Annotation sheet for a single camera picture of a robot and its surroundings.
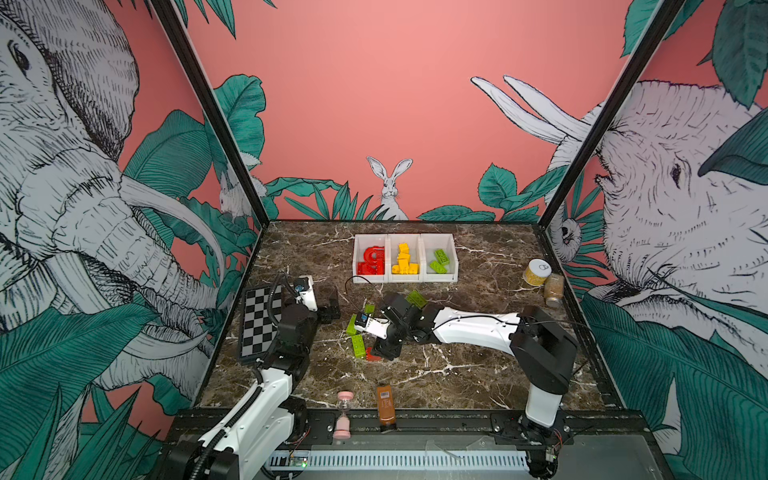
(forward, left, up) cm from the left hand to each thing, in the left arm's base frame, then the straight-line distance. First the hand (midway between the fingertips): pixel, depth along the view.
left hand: (322, 286), depth 82 cm
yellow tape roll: (+11, -70, -12) cm, 72 cm away
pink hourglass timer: (-33, -6, -15) cm, 37 cm away
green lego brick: (+20, -39, -14) cm, 46 cm away
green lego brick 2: (+17, -37, -16) cm, 44 cm away
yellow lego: (+18, -24, -12) cm, 33 cm away
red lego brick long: (+14, -11, -11) cm, 21 cm away
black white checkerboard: (-8, +20, -12) cm, 25 cm away
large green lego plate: (+4, -28, -16) cm, 33 cm away
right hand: (-12, -13, -10) cm, 21 cm away
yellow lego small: (+13, -25, -12) cm, 30 cm away
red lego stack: (-15, -13, -14) cm, 24 cm away
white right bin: (+28, -36, -16) cm, 48 cm away
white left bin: (+26, -9, -13) cm, 31 cm away
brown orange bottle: (-29, -17, -12) cm, 36 cm away
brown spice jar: (+4, -74, -13) cm, 75 cm away
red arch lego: (+22, -14, -15) cm, 30 cm away
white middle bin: (+24, -29, -11) cm, 39 cm away
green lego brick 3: (-12, -9, -14) cm, 21 cm away
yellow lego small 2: (+22, -25, -13) cm, 36 cm away
